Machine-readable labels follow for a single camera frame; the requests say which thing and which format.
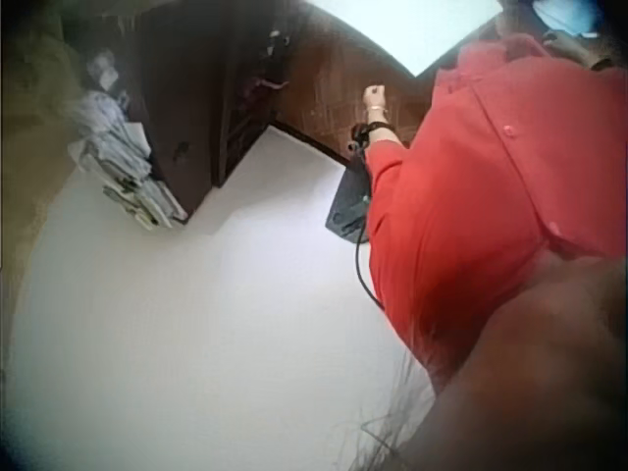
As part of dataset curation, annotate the person's left hand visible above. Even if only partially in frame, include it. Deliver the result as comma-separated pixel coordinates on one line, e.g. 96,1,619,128
361,83,390,107

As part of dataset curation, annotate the black wrist band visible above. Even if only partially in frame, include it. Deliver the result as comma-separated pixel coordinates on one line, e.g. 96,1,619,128
346,119,396,152

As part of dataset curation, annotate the brown wooden door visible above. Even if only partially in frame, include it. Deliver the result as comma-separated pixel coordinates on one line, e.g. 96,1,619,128
272,8,465,166

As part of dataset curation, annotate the metal door latch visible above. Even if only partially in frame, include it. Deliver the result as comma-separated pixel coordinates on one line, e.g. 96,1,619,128
263,28,291,61

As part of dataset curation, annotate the black bag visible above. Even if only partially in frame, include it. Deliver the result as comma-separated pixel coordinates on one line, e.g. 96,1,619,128
325,155,372,244

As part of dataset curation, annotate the dark wooden cabinet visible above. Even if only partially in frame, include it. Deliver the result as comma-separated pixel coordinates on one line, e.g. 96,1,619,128
116,0,277,227

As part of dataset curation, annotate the light blue cloth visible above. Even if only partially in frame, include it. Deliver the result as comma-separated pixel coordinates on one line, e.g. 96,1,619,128
532,0,602,39

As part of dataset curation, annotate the heap of papers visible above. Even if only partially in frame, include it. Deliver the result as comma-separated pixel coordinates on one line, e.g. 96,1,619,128
67,90,190,232

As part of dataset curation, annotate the crumpled grey plastic bag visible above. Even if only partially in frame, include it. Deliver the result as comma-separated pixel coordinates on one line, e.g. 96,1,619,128
85,48,122,92

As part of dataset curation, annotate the metal door handle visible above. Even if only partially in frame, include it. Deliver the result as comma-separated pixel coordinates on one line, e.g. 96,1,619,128
247,77,291,100

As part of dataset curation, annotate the black cable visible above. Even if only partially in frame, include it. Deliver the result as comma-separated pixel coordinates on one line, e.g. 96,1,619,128
353,145,387,311

